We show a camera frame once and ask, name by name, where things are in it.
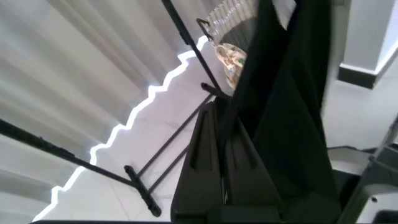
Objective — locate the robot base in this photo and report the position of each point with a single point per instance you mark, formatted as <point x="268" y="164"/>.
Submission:
<point x="379" y="193"/>

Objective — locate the white curtain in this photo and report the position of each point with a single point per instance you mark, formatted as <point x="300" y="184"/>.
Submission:
<point x="77" y="62"/>

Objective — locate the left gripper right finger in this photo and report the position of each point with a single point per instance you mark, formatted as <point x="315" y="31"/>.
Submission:
<point x="245" y="180"/>

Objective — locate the white laundry basket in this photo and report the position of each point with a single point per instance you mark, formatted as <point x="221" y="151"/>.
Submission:
<point x="227" y="15"/>

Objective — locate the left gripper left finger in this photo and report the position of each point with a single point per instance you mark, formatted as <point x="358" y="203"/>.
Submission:
<point x="199" y="174"/>

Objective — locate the black shorts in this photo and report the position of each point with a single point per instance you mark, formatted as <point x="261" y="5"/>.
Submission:
<point x="289" y="109"/>

